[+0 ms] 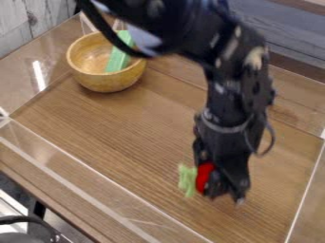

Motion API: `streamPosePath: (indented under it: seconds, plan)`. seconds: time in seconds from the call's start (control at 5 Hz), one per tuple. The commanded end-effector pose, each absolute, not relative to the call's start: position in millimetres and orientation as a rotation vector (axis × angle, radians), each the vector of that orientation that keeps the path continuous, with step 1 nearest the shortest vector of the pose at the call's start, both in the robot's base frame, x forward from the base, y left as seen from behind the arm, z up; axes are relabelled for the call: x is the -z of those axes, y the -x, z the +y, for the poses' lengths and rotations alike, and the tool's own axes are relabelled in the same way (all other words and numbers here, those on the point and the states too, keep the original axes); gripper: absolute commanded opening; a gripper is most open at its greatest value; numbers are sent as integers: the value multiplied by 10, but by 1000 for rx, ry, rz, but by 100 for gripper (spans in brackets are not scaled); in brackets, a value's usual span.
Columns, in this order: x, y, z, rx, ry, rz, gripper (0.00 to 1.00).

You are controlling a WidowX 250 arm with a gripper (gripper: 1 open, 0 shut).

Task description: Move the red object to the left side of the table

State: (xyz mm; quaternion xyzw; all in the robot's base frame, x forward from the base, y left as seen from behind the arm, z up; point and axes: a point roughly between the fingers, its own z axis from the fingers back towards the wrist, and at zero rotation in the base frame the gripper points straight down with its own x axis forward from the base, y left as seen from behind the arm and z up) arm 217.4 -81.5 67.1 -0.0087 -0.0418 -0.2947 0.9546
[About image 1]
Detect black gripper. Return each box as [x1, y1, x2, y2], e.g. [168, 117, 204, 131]
[191, 112, 268, 206]

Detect red plush tomato green stem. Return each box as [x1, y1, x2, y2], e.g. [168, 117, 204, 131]
[176, 161, 216, 199]

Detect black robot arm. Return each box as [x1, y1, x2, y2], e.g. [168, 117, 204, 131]
[76, 0, 275, 202]

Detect clear acrylic tray walls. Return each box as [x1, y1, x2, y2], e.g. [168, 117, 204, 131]
[0, 19, 325, 243]

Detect green rectangular block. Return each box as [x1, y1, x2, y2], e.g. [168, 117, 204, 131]
[105, 30, 135, 72]

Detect wooden bowl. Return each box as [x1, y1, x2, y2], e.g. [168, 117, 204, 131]
[65, 31, 145, 93]

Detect black metal table bracket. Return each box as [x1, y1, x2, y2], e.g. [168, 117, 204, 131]
[26, 196, 92, 243]

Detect black cable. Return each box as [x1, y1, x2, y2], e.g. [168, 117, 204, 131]
[0, 215, 61, 243]

